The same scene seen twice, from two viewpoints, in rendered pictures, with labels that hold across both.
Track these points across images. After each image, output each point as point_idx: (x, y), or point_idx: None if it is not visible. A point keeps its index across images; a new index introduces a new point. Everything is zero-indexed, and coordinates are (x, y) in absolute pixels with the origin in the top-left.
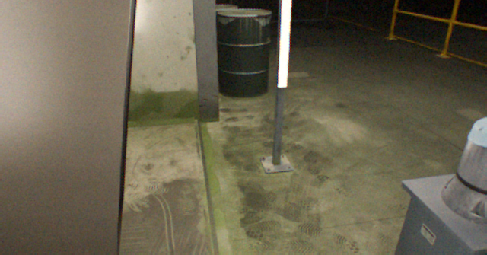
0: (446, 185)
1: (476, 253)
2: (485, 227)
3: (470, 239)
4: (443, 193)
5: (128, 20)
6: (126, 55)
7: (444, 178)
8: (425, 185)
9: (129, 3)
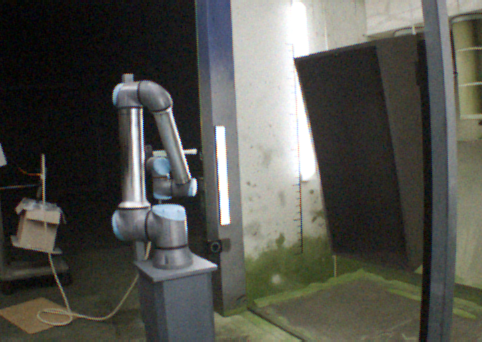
0: (189, 260)
1: None
2: None
3: None
4: (193, 259)
5: (308, 130)
6: (310, 139)
7: (184, 270)
8: (200, 266)
9: (307, 126)
